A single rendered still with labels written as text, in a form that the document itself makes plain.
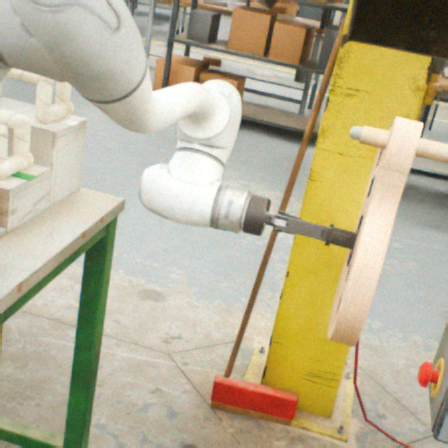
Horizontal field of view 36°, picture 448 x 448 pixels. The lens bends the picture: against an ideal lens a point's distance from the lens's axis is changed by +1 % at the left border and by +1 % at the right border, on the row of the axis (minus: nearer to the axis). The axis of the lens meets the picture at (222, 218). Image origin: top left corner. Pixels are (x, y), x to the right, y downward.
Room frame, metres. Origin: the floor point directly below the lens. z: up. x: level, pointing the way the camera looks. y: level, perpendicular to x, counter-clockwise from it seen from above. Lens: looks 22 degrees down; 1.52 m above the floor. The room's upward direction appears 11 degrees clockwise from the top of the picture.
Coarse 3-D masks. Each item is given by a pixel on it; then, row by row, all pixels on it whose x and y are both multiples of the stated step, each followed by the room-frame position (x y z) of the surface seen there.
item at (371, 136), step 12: (372, 132) 1.18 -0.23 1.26; (384, 132) 1.18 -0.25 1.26; (372, 144) 1.18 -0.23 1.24; (384, 144) 1.17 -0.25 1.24; (420, 144) 1.16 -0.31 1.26; (432, 144) 1.16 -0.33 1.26; (444, 144) 1.17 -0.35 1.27; (420, 156) 1.17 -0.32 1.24; (432, 156) 1.16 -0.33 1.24; (444, 156) 1.15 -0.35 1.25
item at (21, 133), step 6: (18, 126) 1.30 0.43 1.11; (24, 126) 1.30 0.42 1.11; (30, 126) 1.32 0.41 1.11; (18, 132) 1.30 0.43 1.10; (24, 132) 1.30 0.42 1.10; (18, 138) 1.30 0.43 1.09; (24, 138) 1.30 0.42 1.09; (18, 144) 1.30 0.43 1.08; (24, 144) 1.30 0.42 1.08; (18, 150) 1.30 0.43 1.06; (24, 150) 1.30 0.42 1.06
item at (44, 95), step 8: (40, 80) 1.38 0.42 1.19; (48, 80) 1.38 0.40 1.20; (40, 88) 1.38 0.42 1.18; (48, 88) 1.38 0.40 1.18; (40, 96) 1.38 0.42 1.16; (48, 96) 1.38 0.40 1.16; (40, 104) 1.38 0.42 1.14; (48, 104) 1.38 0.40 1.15; (40, 112) 1.38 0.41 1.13; (40, 120) 1.38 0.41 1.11
